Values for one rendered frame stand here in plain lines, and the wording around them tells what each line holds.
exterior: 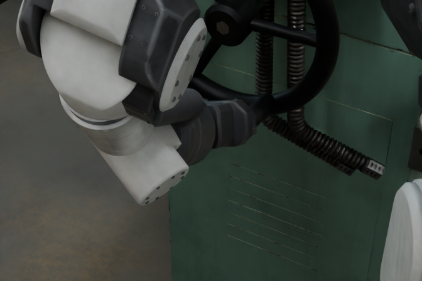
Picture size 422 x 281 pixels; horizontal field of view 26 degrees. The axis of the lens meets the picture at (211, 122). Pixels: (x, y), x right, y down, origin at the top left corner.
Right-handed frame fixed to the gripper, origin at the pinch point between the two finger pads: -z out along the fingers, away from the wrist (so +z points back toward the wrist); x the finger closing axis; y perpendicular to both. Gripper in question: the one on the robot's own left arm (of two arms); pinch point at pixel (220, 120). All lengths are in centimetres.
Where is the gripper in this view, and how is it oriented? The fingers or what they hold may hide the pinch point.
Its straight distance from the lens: 116.0
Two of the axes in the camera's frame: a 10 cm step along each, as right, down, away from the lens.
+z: -4.2, 0.9, -9.0
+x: 9.1, -0.2, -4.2
